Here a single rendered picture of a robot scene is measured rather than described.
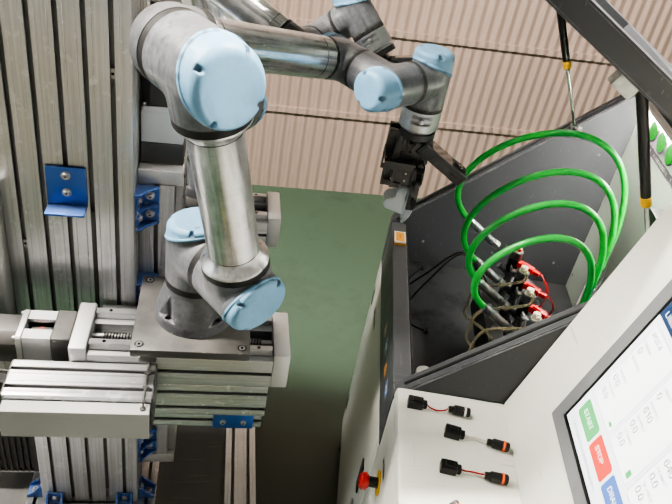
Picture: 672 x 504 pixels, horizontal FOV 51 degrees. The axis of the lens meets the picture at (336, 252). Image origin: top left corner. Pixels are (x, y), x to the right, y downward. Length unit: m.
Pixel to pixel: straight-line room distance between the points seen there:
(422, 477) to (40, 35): 1.00
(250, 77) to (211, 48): 0.07
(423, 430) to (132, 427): 0.54
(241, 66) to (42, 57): 0.49
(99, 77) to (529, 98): 2.91
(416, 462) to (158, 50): 0.82
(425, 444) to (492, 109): 2.75
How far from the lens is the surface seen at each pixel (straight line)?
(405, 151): 1.38
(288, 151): 3.80
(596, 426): 1.20
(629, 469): 1.12
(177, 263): 1.30
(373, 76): 1.21
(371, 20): 1.61
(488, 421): 1.44
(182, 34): 0.96
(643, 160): 1.23
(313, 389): 2.75
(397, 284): 1.74
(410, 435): 1.36
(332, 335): 2.99
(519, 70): 3.85
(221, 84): 0.93
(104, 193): 1.44
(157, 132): 1.46
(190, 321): 1.36
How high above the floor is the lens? 1.99
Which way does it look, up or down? 35 degrees down
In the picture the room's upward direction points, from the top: 11 degrees clockwise
